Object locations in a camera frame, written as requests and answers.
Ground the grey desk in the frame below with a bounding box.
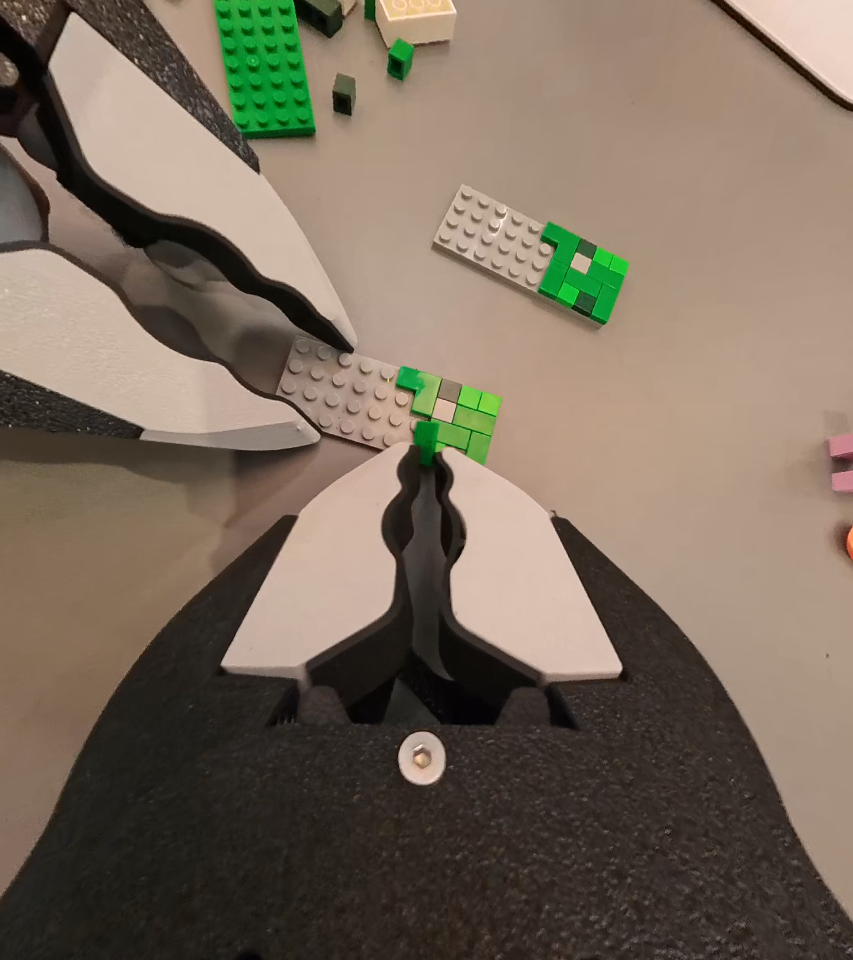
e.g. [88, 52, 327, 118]
[0, 0, 853, 960]

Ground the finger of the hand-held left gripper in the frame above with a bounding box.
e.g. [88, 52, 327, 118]
[0, 242, 323, 453]
[42, 10, 359, 355]

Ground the dark green slope brick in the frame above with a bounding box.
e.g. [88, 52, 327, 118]
[299, 0, 345, 37]

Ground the grey plate with green tiles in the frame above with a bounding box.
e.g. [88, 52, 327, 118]
[432, 185, 630, 326]
[276, 337, 503, 462]

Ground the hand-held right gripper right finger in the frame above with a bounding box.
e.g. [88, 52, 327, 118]
[434, 447, 626, 687]

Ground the large green plate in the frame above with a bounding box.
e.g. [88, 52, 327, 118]
[214, 0, 317, 140]

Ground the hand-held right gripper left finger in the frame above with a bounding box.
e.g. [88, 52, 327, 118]
[220, 441, 419, 684]

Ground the cream long brick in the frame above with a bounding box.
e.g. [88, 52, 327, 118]
[374, 0, 458, 46]

